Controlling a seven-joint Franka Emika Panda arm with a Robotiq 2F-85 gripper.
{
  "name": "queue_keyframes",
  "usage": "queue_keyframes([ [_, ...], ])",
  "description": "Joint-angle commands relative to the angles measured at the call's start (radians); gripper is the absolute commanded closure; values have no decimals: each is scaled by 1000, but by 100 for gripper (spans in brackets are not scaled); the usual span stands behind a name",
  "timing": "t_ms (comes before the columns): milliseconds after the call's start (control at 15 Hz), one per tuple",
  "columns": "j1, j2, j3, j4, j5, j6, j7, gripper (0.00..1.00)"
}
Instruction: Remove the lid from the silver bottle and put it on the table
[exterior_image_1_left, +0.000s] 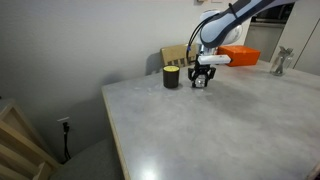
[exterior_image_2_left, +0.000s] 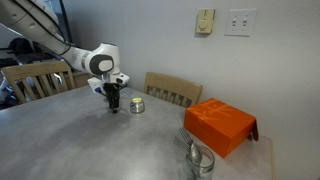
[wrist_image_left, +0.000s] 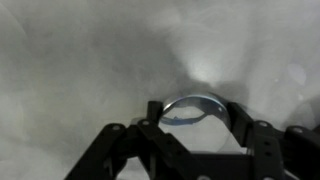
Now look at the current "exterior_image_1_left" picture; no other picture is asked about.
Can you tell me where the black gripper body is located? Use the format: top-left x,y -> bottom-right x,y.
192,63 -> 212,77

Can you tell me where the small silver metal cup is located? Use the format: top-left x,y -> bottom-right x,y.
195,79 -> 207,89

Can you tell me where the brown candle jar yellow wax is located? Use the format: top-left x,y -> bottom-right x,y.
162,65 -> 181,89

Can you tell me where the light wooden slat chair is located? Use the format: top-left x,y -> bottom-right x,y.
0,98 -> 62,180
160,43 -> 198,69

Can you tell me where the orange cardboard box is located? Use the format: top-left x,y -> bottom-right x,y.
217,45 -> 262,68

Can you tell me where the clear glass jar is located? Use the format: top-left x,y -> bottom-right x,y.
269,46 -> 295,77

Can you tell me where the white tall cabinet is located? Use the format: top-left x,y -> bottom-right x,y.
293,0 -> 320,68

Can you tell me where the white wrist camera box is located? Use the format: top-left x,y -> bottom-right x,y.
197,54 -> 233,66

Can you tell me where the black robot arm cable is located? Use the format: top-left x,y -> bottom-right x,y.
185,2 -> 240,63

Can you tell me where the black plug with cord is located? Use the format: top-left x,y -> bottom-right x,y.
61,121 -> 73,162

